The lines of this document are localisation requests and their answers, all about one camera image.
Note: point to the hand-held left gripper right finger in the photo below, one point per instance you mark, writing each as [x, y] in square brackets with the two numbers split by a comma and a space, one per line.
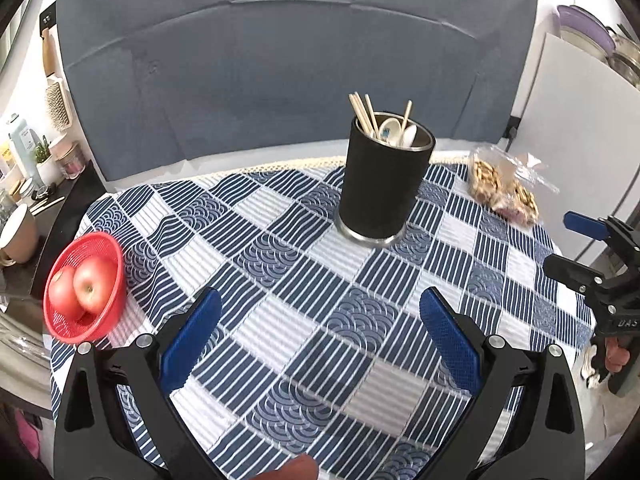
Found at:
[450, 340]

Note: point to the beige mug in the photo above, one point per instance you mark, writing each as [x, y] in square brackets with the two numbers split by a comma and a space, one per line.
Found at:
[20, 235]

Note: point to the steel pot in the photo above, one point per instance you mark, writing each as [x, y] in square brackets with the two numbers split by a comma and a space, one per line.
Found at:
[625, 62]

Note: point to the red apple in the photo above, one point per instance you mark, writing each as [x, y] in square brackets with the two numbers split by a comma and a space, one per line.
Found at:
[95, 285]
[62, 295]

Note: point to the blue patterned tablecloth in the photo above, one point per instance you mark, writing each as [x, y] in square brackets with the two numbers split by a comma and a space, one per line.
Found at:
[280, 270]

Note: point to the person's right hand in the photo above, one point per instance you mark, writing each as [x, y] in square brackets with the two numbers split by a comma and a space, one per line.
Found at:
[617, 355]

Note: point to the wooden hairbrush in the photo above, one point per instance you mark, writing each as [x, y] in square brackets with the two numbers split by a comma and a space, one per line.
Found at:
[57, 105]

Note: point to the person's left hand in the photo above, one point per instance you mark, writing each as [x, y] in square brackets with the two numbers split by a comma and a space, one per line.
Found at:
[300, 470]

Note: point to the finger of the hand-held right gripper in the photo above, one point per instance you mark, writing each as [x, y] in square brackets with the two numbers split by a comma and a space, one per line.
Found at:
[585, 225]
[570, 267]

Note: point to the purple pot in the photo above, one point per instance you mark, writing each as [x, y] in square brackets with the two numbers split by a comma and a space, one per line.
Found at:
[585, 27]

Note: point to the small potted plant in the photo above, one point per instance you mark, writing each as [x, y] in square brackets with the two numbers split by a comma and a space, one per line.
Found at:
[46, 165]

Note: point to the pink candle jar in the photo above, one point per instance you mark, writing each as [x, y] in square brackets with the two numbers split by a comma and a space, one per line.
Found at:
[70, 160]

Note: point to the black utensil holder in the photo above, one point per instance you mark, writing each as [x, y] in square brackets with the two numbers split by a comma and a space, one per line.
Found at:
[380, 185]

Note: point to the clear glass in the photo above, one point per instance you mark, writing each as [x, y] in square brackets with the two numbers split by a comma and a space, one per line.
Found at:
[22, 347]

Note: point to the clear bag of biscuits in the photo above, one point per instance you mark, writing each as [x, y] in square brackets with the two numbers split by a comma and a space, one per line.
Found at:
[492, 182]

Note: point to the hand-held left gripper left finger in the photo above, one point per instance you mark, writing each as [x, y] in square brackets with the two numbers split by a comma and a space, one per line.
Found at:
[192, 335]

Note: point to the wooden chopstick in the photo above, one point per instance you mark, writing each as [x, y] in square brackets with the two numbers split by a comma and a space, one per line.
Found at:
[372, 116]
[406, 117]
[361, 116]
[366, 116]

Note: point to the white board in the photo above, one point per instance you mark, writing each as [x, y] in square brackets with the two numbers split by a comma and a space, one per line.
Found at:
[565, 135]

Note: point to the grey fabric backdrop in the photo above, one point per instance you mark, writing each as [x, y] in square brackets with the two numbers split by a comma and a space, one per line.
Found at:
[275, 60]

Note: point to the red plastic basket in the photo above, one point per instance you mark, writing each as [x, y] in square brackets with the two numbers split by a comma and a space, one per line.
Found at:
[107, 325]

